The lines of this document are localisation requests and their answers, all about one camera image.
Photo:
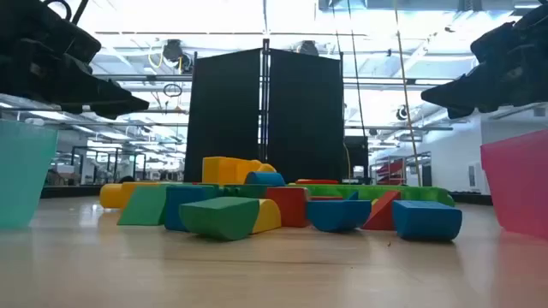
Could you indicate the large blue wooden block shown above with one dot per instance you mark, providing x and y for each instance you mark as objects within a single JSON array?
[{"x": 428, "y": 220}]

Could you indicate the blue semicircle wooden block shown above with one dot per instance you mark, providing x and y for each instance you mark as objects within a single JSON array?
[{"x": 264, "y": 179}]

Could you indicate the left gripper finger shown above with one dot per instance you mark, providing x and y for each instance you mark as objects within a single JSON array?
[
  {"x": 109, "y": 113},
  {"x": 107, "y": 96}
]

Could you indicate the blue rounded wooden block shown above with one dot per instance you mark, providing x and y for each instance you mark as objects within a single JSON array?
[{"x": 338, "y": 216}]

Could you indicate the shelf with red bins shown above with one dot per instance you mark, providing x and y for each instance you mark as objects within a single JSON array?
[{"x": 389, "y": 167}]

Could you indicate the black folding screen panel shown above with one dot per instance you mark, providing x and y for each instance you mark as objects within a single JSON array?
[
  {"x": 306, "y": 115},
  {"x": 222, "y": 115}
]

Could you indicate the large yellow plastic brick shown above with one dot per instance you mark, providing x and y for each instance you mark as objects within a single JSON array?
[{"x": 222, "y": 170}]

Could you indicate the grey ceiling pipe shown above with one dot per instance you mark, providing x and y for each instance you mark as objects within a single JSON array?
[{"x": 398, "y": 128}]

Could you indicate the red wooden wedge block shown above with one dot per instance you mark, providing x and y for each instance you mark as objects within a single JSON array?
[{"x": 383, "y": 214}]

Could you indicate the green wooden wedge block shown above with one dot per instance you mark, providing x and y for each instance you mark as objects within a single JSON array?
[{"x": 143, "y": 207}]

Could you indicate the small red plastic brick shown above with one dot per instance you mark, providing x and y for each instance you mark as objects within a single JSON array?
[{"x": 317, "y": 181}]

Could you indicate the yellow stepped plastic brick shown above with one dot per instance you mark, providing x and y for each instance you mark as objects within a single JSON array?
[{"x": 113, "y": 196}]

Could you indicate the small yellow wooden block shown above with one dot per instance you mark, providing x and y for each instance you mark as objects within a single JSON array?
[{"x": 375, "y": 201}]

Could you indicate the white wall unit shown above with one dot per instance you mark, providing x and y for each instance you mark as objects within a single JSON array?
[{"x": 472, "y": 175}]

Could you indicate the pink translucent plastic bin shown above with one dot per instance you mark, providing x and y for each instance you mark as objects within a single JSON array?
[{"x": 518, "y": 184}]

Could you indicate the black box on stand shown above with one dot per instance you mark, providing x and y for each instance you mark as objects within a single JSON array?
[{"x": 356, "y": 156}]

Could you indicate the teal translucent plastic bin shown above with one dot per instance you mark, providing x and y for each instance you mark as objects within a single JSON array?
[{"x": 21, "y": 171}]

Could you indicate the long green plastic brick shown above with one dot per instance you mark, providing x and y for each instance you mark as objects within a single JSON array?
[{"x": 424, "y": 194}]

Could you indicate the small blue wooden block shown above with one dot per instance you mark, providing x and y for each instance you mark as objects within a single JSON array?
[{"x": 353, "y": 196}]

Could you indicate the green rounded wooden block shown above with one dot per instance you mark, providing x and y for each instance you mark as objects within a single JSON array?
[{"x": 218, "y": 218}]

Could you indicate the yellow arched wooden block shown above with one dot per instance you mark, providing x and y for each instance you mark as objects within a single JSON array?
[{"x": 267, "y": 216}]

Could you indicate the distant robot workstation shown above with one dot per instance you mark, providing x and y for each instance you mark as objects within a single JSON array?
[{"x": 124, "y": 164}]

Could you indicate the grey ceiling beam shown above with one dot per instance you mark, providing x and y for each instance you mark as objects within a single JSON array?
[{"x": 141, "y": 78}]

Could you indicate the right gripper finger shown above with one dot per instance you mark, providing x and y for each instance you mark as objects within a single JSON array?
[
  {"x": 454, "y": 94},
  {"x": 460, "y": 112}
]

